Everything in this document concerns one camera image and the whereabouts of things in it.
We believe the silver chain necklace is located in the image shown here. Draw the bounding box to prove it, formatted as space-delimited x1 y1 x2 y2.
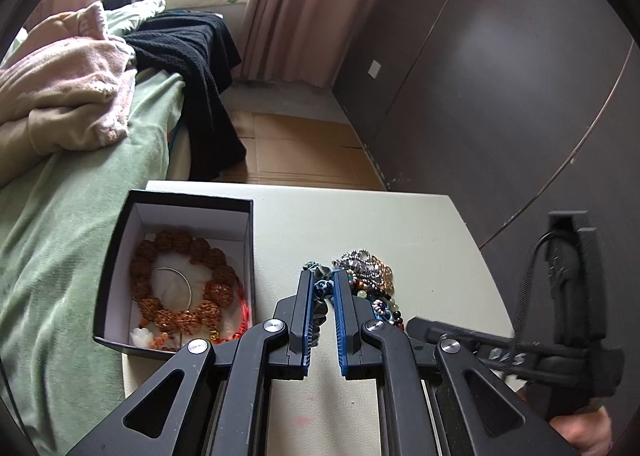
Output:
332 248 381 282

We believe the gold bead bracelet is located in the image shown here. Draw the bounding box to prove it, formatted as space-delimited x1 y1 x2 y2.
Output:
366 258 396 295

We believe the brown rudraksha bead bracelet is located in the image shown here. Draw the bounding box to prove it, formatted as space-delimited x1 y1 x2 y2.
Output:
128 228 239 337

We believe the thin silver bangle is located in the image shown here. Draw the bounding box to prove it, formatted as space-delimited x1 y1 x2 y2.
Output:
150 266 193 311

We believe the black jewelry box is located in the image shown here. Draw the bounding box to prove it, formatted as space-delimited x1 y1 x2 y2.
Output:
92 190 255 360

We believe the person's right hand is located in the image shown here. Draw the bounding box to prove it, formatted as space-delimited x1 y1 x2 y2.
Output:
550 406 613 456

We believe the flattened cardboard on floor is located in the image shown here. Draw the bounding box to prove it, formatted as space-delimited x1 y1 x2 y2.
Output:
220 112 384 190

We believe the white flower bead charm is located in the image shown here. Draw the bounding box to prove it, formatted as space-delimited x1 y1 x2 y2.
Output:
129 327 154 349

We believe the green bed sheet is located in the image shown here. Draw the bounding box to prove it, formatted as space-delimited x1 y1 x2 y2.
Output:
1 0 184 455

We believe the black knitted blanket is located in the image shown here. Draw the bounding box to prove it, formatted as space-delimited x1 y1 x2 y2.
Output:
125 10 246 182

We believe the pink curtain right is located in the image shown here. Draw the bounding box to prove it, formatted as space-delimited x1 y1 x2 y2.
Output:
236 0 372 88

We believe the pink fleece blanket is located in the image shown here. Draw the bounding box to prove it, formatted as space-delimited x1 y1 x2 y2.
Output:
1 2 137 185

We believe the mixed colour bead bracelet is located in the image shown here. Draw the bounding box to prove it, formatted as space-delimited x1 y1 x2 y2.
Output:
349 275 407 332

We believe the white wall socket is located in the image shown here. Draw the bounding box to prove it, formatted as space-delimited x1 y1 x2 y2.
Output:
368 60 381 79

